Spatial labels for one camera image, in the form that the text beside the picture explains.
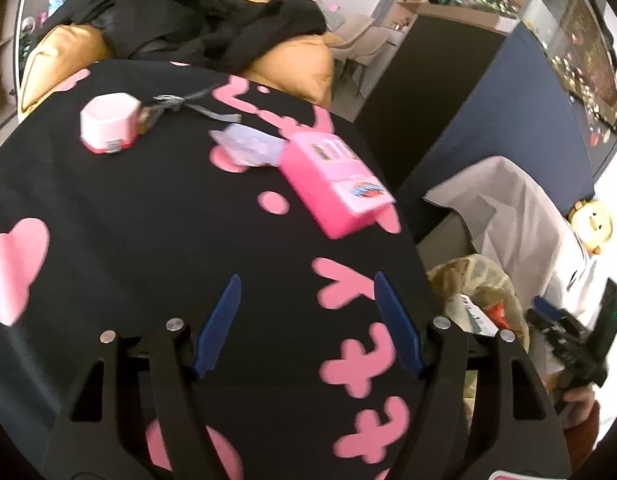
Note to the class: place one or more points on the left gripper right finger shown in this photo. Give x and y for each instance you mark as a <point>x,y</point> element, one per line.
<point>484,412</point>

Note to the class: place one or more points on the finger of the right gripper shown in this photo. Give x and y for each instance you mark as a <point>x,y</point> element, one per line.
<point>547,310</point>

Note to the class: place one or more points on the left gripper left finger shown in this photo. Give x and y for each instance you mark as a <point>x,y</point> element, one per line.
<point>99,432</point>

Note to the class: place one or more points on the clear plastic jelly cup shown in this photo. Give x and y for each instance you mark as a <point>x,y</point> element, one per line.
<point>249,147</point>

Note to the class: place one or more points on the red snack packet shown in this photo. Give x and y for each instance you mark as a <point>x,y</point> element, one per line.
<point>496,313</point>

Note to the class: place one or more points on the green white snack bag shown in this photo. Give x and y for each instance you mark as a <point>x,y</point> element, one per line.
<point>468,316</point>

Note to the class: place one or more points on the yellow lined trash bin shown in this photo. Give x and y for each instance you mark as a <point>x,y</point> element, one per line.
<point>485,283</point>

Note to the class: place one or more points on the person's right hand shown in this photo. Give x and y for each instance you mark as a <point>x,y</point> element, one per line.
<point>580,401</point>

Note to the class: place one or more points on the white cloth covered armchair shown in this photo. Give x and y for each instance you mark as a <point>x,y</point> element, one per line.
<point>511,220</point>

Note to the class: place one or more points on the yellow duck plush toy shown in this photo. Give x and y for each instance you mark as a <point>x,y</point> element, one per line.
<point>592,224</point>

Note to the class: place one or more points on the pink toy box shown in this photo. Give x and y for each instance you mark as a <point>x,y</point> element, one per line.
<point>342,194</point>

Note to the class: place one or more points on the black pink printed tablecloth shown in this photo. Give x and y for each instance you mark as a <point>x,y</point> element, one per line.
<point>307,385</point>

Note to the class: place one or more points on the glass fish tank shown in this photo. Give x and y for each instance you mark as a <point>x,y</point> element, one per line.
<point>578,44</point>

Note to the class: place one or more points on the beige dining chair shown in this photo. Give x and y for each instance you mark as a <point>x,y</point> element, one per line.
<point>357,41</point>

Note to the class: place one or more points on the pink hexagonal container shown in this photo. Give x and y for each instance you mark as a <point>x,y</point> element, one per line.
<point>109,123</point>

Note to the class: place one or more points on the orange beanbag sofa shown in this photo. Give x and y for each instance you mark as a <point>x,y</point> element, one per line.
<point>302,66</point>

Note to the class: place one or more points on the grey ribbon strip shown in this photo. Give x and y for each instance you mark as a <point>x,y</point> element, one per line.
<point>163,103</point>

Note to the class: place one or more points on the white display shelf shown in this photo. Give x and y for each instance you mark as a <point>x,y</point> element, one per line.
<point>8,28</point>

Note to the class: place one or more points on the black jacket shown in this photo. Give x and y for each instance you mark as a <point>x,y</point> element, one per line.
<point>223,35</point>

